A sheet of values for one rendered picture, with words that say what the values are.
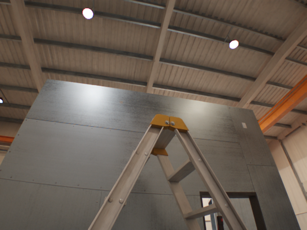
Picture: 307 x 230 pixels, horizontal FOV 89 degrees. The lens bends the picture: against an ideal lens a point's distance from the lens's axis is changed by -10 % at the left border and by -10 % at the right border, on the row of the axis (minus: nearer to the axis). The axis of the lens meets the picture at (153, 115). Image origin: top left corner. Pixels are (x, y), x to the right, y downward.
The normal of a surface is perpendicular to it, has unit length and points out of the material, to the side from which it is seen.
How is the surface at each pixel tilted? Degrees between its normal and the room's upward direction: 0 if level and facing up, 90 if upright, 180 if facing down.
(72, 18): 176
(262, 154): 90
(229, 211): 88
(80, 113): 90
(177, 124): 90
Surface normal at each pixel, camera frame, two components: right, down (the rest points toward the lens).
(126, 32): 0.01, 0.74
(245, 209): -0.15, -0.62
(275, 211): 0.21, -0.61
